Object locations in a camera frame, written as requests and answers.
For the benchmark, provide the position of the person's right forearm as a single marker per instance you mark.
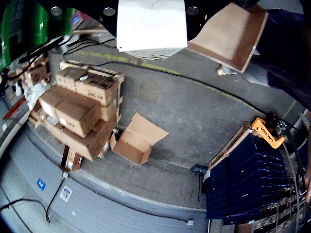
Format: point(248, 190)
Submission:
point(308, 184)

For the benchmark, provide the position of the black floor stand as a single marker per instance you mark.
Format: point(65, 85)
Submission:
point(199, 168)

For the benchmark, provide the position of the wooden pallet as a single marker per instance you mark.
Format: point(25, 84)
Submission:
point(230, 148)

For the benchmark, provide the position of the yellow pallet jack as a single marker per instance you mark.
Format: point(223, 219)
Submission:
point(267, 132)

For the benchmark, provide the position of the white label sticker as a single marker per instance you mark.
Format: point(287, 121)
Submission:
point(65, 193)

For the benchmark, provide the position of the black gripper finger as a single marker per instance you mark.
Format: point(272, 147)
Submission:
point(97, 7)
point(196, 14)

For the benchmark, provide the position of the large brown cardboard carton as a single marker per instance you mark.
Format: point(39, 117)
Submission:
point(85, 145)

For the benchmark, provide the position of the open empty cardboard carton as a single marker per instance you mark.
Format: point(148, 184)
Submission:
point(136, 143)

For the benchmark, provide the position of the open brown cardboard box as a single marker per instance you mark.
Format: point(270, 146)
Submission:
point(226, 38)

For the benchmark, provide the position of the white carton with cow spots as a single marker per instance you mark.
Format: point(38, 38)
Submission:
point(151, 24)

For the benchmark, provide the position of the stacked blue plastic bins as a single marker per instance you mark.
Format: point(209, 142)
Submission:
point(247, 179)

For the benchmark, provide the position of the cardboard carton black print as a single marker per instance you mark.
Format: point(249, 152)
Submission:
point(99, 89)

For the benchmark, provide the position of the small carton red print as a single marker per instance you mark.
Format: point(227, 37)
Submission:
point(71, 160)

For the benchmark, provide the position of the crumpled clear plastic wrap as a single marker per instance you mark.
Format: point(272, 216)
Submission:
point(34, 97)

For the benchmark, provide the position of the small plain cardboard carton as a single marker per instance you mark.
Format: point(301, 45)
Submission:
point(68, 78)

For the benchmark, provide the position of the blue square sticker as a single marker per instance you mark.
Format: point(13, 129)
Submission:
point(41, 184)

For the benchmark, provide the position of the green metal machine cabinet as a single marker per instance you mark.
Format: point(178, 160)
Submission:
point(22, 31)

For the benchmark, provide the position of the person in purple shirt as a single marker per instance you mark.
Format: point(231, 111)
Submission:
point(289, 53)

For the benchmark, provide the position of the long carton white labels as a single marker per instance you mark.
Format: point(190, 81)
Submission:
point(70, 114)

